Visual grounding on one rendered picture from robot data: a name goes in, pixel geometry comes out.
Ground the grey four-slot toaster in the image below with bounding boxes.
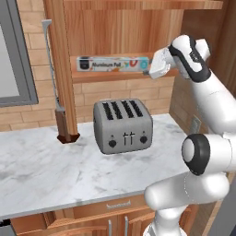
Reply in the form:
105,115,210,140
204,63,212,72
92,98,154,156

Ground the aluminum foil box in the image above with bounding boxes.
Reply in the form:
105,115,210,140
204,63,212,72
76,55,151,74

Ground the grey framed window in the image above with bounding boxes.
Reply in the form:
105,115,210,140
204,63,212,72
0,0,40,108

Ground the wooden drawer front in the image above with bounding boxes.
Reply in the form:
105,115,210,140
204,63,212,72
72,195,155,220

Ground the wooden open wall cabinet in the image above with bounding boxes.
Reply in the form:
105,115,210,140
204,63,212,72
42,0,224,145

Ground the grey tool with brown handle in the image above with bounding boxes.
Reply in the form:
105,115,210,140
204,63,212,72
41,18,71,143

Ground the wooden cupboard door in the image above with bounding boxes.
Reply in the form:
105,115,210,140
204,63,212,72
117,207,197,236
12,218,117,236

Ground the silver drawer handle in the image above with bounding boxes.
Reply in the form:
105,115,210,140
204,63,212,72
105,199,132,210

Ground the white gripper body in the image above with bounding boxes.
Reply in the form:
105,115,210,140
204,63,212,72
148,47,177,79

